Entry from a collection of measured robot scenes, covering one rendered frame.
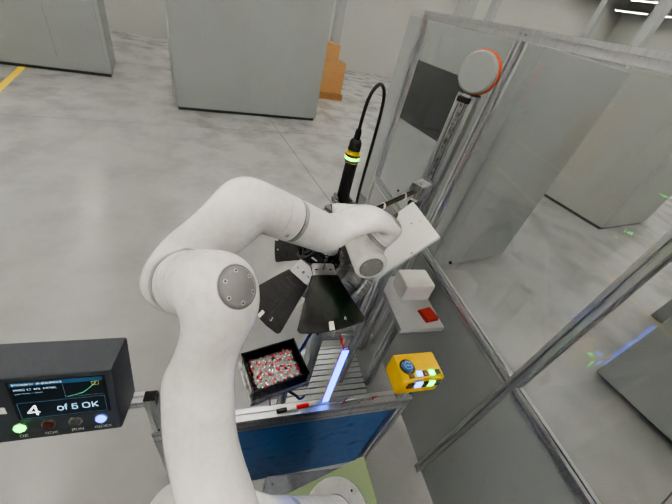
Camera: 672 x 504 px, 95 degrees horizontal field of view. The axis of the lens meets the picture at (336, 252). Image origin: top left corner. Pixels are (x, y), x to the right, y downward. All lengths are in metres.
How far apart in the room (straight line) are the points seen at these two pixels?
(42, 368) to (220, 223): 0.56
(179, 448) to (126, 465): 1.61
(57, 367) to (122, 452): 1.29
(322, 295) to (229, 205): 0.66
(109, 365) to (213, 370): 0.44
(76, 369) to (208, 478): 0.46
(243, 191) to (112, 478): 1.81
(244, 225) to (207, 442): 0.31
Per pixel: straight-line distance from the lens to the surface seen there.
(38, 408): 0.99
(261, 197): 0.52
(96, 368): 0.89
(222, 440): 0.53
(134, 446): 2.16
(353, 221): 0.68
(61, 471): 2.22
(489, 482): 1.72
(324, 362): 2.24
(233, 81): 6.43
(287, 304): 1.27
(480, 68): 1.50
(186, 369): 0.47
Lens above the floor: 1.97
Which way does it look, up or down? 38 degrees down
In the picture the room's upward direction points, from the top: 15 degrees clockwise
